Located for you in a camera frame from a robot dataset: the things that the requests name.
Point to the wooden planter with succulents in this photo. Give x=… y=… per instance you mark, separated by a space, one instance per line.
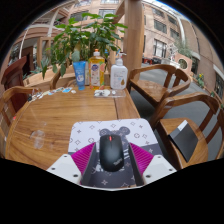
x=35 y=76

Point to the blue tube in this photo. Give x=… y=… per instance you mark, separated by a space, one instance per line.
x=79 y=75

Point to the clear plastic bag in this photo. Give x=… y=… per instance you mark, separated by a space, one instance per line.
x=110 y=93

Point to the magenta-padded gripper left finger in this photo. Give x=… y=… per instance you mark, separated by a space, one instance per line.
x=83 y=158

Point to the white sculpture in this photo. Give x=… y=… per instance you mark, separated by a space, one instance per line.
x=173 y=53

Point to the small blue sticker card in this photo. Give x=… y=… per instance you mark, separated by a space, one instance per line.
x=67 y=90

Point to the white pump bottle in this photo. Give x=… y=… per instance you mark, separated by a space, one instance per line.
x=118 y=75

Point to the black computer mouse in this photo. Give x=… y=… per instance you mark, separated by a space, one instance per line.
x=111 y=153

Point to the black key bunch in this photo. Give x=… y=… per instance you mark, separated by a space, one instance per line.
x=32 y=97

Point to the black notebook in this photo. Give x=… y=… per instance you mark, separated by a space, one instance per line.
x=185 y=140

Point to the wooden armchair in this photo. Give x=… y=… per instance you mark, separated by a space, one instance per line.
x=186 y=100
x=150 y=90
x=55 y=80
x=16 y=90

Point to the yellow dish soap bottle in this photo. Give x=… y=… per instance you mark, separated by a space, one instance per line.
x=97 y=71

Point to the grey white printed mouse pad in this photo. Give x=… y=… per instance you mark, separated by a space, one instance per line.
x=90 y=131

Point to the green potted plant white pot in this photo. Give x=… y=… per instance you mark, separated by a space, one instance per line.
x=83 y=36

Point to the dark red wooden lectern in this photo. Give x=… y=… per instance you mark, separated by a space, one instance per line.
x=15 y=75

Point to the yellow flowering plant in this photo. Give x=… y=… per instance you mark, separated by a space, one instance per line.
x=200 y=80

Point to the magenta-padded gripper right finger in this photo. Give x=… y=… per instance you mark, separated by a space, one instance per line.
x=141 y=158

